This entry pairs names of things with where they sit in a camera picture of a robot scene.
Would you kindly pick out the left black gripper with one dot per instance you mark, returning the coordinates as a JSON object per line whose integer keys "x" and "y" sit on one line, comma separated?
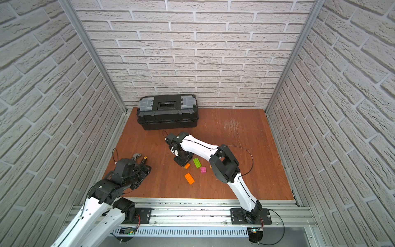
{"x": 141, "y": 164}

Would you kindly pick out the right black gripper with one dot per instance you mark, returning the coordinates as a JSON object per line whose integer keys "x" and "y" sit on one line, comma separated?
{"x": 182, "y": 163}

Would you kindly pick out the green long lego brick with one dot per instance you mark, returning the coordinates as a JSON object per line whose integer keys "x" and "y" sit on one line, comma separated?
{"x": 197, "y": 163}

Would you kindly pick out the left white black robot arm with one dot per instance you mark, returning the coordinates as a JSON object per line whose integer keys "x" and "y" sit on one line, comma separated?
{"x": 105, "y": 208}

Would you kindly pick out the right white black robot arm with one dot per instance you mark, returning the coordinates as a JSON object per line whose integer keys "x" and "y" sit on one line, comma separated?
{"x": 224, "y": 165}

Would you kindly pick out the black plastic toolbox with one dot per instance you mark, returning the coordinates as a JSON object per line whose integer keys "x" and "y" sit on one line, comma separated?
{"x": 168, "y": 112}

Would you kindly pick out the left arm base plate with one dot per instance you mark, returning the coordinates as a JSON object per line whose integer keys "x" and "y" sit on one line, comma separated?
{"x": 138, "y": 215}

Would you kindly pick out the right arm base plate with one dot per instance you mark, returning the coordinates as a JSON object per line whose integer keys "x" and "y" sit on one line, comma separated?
{"x": 240, "y": 216}

